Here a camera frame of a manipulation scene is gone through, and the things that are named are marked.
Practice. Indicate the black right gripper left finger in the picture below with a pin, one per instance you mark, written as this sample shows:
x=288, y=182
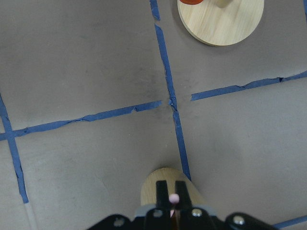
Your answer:
x=162, y=196

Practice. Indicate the bamboo cylinder holder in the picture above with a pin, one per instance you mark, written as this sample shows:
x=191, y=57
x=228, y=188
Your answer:
x=170, y=175

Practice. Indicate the pink chopstick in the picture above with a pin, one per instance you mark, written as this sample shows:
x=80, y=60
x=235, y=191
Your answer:
x=174, y=200

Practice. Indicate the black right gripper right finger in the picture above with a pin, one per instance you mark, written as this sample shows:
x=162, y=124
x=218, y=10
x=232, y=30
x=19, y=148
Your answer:
x=184, y=198

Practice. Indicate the wooden mug tree stand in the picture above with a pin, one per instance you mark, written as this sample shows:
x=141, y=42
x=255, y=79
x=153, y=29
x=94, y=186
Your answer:
x=221, y=22

